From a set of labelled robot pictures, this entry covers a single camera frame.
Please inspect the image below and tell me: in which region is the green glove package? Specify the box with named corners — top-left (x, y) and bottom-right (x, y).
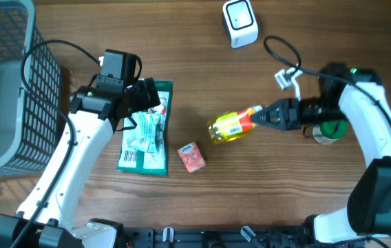
top-left (116, 80), bottom-right (173, 176)

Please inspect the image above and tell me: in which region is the pale green wipes pack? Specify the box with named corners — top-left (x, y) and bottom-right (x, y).
top-left (130, 112), bottom-right (161, 153)

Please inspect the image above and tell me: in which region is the yellow oil bottle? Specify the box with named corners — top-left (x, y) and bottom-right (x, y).
top-left (207, 105), bottom-right (263, 144)

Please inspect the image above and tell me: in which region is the red tissue pack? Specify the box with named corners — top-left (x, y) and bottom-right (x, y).
top-left (178, 142), bottom-right (206, 173)

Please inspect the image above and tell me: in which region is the white barcode scanner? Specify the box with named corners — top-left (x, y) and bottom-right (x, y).
top-left (222, 0), bottom-right (259, 49)

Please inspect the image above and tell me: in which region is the grey plastic mesh basket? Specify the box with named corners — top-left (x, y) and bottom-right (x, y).
top-left (0, 1), bottom-right (62, 176)

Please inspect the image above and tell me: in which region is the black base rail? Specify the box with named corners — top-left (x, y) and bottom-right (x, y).
top-left (125, 225), bottom-right (310, 248)

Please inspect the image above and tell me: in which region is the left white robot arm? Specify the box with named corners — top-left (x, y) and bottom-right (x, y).
top-left (0, 50), bottom-right (160, 247)

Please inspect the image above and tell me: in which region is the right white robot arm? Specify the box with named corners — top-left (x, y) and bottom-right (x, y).
top-left (251, 63), bottom-right (391, 247)

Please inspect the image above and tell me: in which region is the right black camera cable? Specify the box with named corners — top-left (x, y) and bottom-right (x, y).
top-left (263, 35), bottom-right (391, 248)

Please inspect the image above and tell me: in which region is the green lid jar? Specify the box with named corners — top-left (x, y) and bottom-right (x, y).
top-left (312, 121), bottom-right (348, 145)

